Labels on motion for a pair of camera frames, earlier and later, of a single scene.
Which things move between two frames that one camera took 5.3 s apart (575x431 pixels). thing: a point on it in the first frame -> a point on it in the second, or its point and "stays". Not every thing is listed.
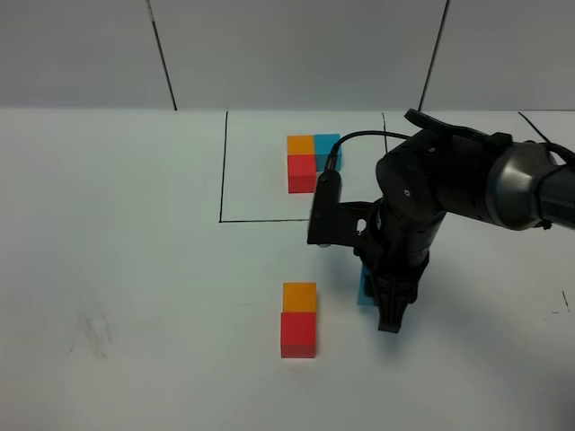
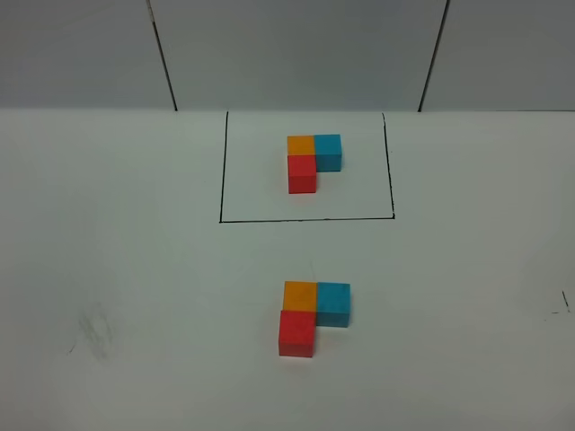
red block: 297,335 stays
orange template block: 300,145 stays
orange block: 299,296 stays
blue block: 362,298 -> 332,303
